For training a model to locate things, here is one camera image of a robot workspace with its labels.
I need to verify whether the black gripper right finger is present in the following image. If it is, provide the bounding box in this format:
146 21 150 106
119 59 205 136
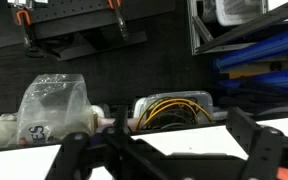
225 106 288 180

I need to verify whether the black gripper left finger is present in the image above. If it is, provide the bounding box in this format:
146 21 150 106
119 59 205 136
45 105 167 180

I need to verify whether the pink soft item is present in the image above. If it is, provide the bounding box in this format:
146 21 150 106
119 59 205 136
96 116 139 133

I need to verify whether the clear plastic bag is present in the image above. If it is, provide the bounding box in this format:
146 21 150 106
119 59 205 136
16 73 97 148

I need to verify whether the clear plastic storage bin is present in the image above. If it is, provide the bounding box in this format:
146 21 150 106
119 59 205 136
133 90 216 132

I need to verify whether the white plastic tub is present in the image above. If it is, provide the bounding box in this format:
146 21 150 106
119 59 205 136
213 0 270 27

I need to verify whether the metal clamp with orange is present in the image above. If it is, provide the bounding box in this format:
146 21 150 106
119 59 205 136
15 9 32 27

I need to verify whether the yellow cable bundle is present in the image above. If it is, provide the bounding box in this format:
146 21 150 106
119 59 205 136
137 97 214 129

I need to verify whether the black pegboard base plate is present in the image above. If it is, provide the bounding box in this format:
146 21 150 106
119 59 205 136
10 0 177 63

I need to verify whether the orange handled clamp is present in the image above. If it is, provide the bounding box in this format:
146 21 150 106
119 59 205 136
106 0 131 41

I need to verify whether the aluminium frame rack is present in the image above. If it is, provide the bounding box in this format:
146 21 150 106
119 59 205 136
187 0 288 56

